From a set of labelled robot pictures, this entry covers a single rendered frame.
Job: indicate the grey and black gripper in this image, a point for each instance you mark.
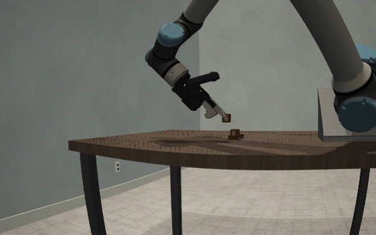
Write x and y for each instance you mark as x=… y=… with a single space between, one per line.
x=195 y=94

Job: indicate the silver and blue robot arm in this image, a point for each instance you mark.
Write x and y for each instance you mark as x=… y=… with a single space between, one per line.
x=352 y=65

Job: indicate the brown rectangular tray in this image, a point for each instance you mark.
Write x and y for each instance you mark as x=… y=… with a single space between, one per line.
x=241 y=136

